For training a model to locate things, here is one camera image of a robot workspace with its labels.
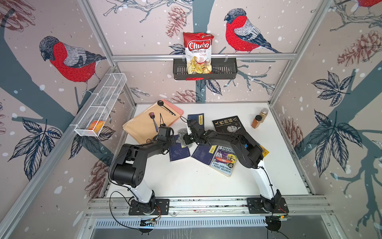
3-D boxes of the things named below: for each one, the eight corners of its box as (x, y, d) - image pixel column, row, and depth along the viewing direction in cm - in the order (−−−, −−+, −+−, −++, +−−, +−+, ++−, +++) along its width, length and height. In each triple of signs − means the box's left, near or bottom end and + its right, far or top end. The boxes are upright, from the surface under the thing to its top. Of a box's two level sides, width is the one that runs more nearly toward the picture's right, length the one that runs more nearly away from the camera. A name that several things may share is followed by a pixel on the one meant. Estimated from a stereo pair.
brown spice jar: (251, 127, 107) (254, 120, 100) (251, 121, 110) (255, 113, 103) (257, 129, 106) (261, 121, 99) (257, 122, 109) (261, 115, 103)
